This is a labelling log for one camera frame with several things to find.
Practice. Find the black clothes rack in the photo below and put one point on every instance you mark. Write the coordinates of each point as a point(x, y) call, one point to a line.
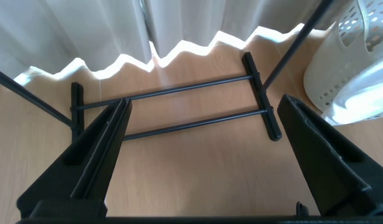
point(262, 93)

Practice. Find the white laundry basket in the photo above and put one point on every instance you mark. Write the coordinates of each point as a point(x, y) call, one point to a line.
point(328, 71)

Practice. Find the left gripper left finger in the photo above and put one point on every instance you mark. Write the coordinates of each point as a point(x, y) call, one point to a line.
point(91, 174)

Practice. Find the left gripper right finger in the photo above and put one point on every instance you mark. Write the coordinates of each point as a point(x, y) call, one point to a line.
point(328, 168)

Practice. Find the white printed garment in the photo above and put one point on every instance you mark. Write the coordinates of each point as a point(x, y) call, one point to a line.
point(362, 99)

